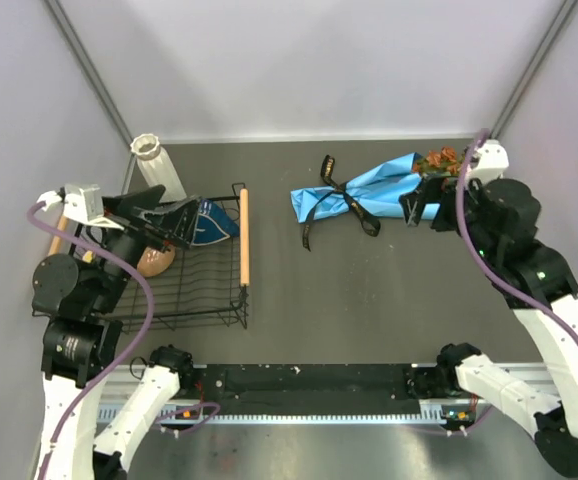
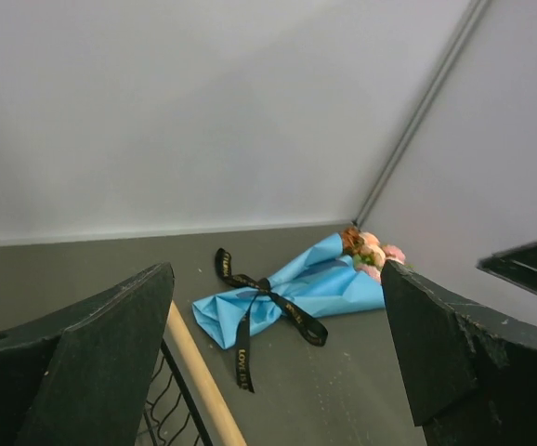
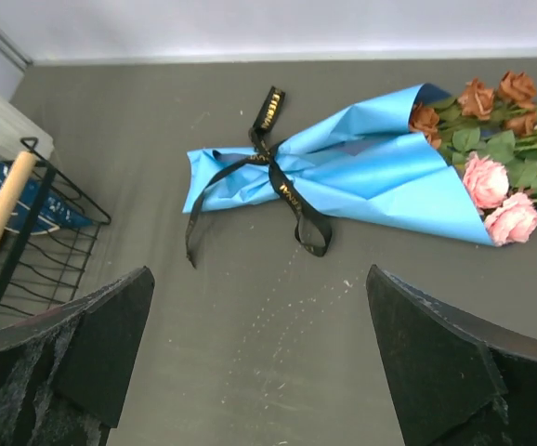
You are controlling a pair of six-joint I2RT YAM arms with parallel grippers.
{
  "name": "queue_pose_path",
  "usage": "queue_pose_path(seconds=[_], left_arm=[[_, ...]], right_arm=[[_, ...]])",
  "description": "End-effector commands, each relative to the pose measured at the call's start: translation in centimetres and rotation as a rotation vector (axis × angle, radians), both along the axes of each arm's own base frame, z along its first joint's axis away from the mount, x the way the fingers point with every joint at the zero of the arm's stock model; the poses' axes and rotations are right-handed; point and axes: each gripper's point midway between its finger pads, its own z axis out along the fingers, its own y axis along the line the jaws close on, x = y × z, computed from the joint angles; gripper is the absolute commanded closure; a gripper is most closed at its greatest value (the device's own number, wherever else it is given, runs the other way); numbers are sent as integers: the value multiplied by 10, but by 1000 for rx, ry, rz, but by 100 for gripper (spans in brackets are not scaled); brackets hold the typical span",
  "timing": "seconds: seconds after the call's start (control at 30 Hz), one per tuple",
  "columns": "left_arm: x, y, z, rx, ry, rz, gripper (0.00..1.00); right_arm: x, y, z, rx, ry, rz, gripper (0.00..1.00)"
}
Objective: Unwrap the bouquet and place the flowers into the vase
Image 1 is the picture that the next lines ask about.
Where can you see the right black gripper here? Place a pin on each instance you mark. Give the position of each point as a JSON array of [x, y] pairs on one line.
[[428, 190]]

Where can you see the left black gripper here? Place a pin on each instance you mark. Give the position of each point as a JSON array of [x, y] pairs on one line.
[[177, 223]]

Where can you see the blue wrapping paper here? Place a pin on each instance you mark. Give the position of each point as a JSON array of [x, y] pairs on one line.
[[378, 191]]

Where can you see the pink and brown flower bouquet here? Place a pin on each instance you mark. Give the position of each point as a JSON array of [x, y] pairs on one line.
[[445, 162]]

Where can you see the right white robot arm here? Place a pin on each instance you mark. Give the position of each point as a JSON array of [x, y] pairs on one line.
[[498, 220]]

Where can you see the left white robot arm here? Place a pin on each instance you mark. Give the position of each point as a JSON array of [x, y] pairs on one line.
[[79, 346]]

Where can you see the white ribbed ceramic vase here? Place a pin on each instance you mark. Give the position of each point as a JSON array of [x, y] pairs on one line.
[[156, 166]]

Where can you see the blue leaf-pattern plate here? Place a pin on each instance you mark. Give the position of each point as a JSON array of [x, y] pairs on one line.
[[212, 225]]

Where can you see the brown ceramic bowl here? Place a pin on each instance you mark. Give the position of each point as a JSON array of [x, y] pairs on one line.
[[154, 262]]

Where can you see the yellow cup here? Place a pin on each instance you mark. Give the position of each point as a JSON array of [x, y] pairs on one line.
[[88, 257]]

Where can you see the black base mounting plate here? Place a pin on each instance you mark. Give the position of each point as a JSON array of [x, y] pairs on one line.
[[314, 389]]

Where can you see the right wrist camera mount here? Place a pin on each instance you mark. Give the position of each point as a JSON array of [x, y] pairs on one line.
[[485, 160]]

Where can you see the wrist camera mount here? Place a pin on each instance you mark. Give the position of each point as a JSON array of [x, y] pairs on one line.
[[485, 160], [80, 203]]

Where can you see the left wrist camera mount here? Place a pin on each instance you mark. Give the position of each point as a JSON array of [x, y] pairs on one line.
[[80, 203]]

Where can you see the black wire dish basket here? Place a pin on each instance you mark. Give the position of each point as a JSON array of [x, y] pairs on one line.
[[205, 286]]

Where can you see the aluminium slotted rail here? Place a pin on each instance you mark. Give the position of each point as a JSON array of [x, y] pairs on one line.
[[425, 412]]

